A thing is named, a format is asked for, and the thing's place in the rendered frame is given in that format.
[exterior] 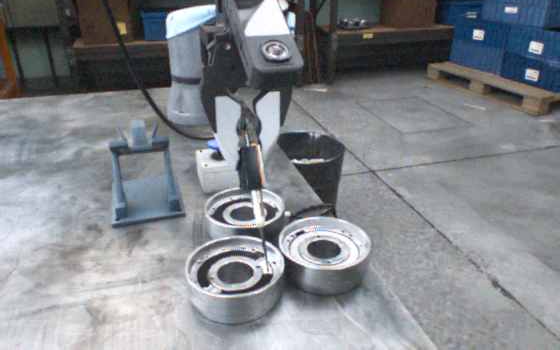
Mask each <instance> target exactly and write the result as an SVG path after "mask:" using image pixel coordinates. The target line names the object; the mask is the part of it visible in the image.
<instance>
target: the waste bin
mask: <svg viewBox="0 0 560 350"><path fill-rule="evenodd" d="M276 143H277V144H278V145H279V147H280V149H281V150H282V151H283V152H284V153H285V155H286V156H287V158H288V159H289V160H290V161H293V160H294V159H296V160H297V161H299V162H292V163H293V166H294V167H295V168H296V169H297V170H298V171H299V172H300V175H302V176H303V178H304V179H305V180H306V182H307V183H308V185H309V186H310V187H311V188H312V189H313V191H314V192H315V194H316V195H318V197H319V198H320V200H321V201H322V202H323V203H324V204H326V203H330V204H332V205H333V208H335V209H336V203H337V197H338V191H339V182H340V178H341V172H342V166H343V160H344V156H345V152H346V149H345V146H344V144H343V143H341V142H340V141H339V140H338V139H336V138H334V137H333V136H328V135H326V134H323V133H319V132H313V131H288V132H282V133H280V135H279V137H278V139H277V142H276ZM302 159H305V160H306V159H307V160H308V161H310V160H313V159H323V162H300V161H302Z"/></svg>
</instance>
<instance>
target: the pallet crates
mask: <svg viewBox="0 0 560 350"><path fill-rule="evenodd" d="M468 15H476V18H472V17H467V16H468ZM456 16H457V19H456V22H454V23H456V24H455V30H454V36H453V38H452V39H453V43H452V48H451V53H450V59H449V61H447V62H443V63H434V64H429V65H428V66H429V67H427V69H428V70H427V75H426V76H427V78H426V80H428V81H433V82H436V83H439V84H441V85H444V86H446V87H451V88H454V89H456V90H459V91H461V92H464V93H467V94H472V95H475V96H477V97H480V98H482V99H484V100H490V101H492V102H495V103H498V104H500V105H502V106H505V107H506V106H508V107H510V108H513V109H516V110H518V111H521V112H524V113H528V114H531V115H533V116H536V117H539V116H543V115H547V112H548V108H549V105H552V106H555V107H557V108H560V0H484V5H483V10H482V13H479V14H467V15H456ZM446 72H447V73H453V75H454V76H456V77H459V78H462V79H464V80H469V81H471V83H470V86H469V87H466V86H463V85H460V84H457V83H454V82H452V81H449V80H446ZM492 88H495V89H498V90H501V91H504V92H509V93H512V94H515V95H518V96H521V97H524V100H523V104H519V103H516V102H514V101H511V100H508V99H503V98H500V97H498V96H495V95H492V94H490V93H491V91H492Z"/></svg>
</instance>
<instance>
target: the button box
mask: <svg viewBox="0 0 560 350"><path fill-rule="evenodd" d="M196 159H197V169H198V176H199V179H200V182H201V187H202V189H203V192H204V194H211V193H217V192H221V191H224V190H227V189H230V188H240V181H239V176H238V171H234V170H233V169H232V168H231V167H230V166H229V165H228V162H226V160H225V159H224V157H223V156H218V155H217V150H213V149H203V150H196Z"/></svg>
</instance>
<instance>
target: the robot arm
mask: <svg viewBox="0 0 560 350"><path fill-rule="evenodd" d="M294 25H295V15H294V14H293V13H291V12H288V4H287V1H285V0H215V5H213V6H212V5H210V6H202V7H191V8H186V9H182V10H178V11H176V12H173V13H171V14H169V16H168V17H167V20H166V27H167V35H166V38H167V40H168V48H169V57H170V66H171V75H172V87H171V90H170V95H169V98H168V103H167V118H168V119H169V120H170V121H171V122H173V123H178V124H182V125H189V126H204V125H210V126H211V128H212V130H213V133H214V136H215V139H216V142H217V143H218V146H219V148H220V150H221V154H222V156H223V157H224V159H225V160H226V162H228V165H229V166H230V167H231V168H232V169H233V170H234V171H238V170H239V166H240V162H241V157H240V155H239V152H238V149H237V147H238V144H239V141H240V138H239V136H238V134H237V132H236V125H237V123H238V121H239V119H240V117H241V105H240V104H239V103H238V102H237V100H235V99H234V97H231V95H230V93H231V94H235V93H236V91H238V89H239V88H242V87H252V88H253V89H254V90H259V92H260V93H259V94H258V95H257V96H256V97H254V99H253V110H254V114H255V115H256V116H257V119H258V126H257V129H256V132H255V133H256V136H257V138H258V143H257V145H260V148H261V158H262V163H263V166H264V164H265V162H267V159H268V157H269V156H270V155H271V153H272V151H273V149H274V145H275V143H276V142H277V139H278V137H279V135H280V130H281V126H283V124H284V122H285V119H286V116H287V111H288V108H289V105H290V102H291V98H292V91H293V86H297V85H298V83H299V79H300V74H301V70H302V68H303V64H304V61H303V59H302V57H301V55H300V50H299V49H298V47H297V44H296V43H295V41H294ZM229 91H230V92H229Z"/></svg>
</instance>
